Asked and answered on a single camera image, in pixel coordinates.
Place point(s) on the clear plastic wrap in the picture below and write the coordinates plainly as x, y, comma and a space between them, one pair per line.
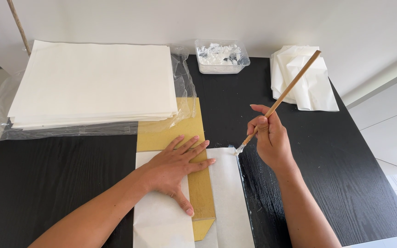
181, 79

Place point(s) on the wooden glue brush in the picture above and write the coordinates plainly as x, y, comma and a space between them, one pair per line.
281, 100

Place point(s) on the pile of folded white paper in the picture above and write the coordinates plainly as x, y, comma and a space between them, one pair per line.
303, 79

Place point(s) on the person's right hand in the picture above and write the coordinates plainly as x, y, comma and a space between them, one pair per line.
272, 141

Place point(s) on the wooden stick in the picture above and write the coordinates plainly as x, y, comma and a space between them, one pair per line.
19, 27

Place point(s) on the stack of white paper sheets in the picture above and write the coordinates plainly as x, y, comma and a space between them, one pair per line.
95, 81

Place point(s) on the clear plastic glue container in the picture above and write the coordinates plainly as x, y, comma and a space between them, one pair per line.
222, 57

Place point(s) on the white paper sheet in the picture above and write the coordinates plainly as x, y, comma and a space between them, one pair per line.
226, 196

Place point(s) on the brown cardboard template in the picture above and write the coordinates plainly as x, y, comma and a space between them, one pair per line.
184, 137

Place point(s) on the person's left hand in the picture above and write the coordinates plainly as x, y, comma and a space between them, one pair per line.
166, 168

